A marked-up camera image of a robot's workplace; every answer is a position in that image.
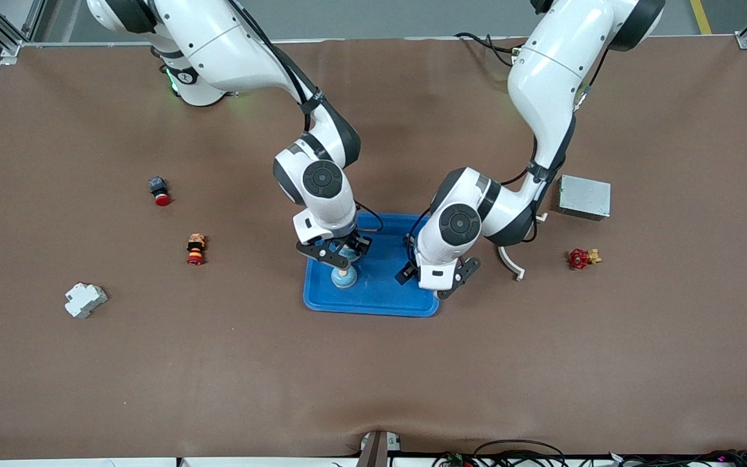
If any white curved plastic bracket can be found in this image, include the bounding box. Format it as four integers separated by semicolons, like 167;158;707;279
497;212;549;281

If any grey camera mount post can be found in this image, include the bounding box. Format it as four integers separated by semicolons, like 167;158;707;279
357;430;403;467

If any red yellow push button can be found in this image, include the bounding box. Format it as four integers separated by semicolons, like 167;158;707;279
186;233;208;266

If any black red emergency button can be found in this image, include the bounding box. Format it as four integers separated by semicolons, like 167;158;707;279
148;176;172;207

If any black cable loop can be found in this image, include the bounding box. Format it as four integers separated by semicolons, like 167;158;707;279
474;440;567;467

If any red handwheel brass valve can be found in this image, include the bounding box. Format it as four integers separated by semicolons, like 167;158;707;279
568;247;602;271

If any blue plastic tray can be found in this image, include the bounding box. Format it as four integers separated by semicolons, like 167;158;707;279
303;211;442;318

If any black base cable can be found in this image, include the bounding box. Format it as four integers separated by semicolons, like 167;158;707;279
455;31;523;66

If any white circuit breaker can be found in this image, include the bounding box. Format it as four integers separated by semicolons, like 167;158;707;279
65;282;109;319

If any black cable bundle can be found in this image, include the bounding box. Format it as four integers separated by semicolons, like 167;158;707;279
607;449;747;467

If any grey metal box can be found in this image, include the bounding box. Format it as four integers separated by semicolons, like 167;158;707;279
557;174;612;222

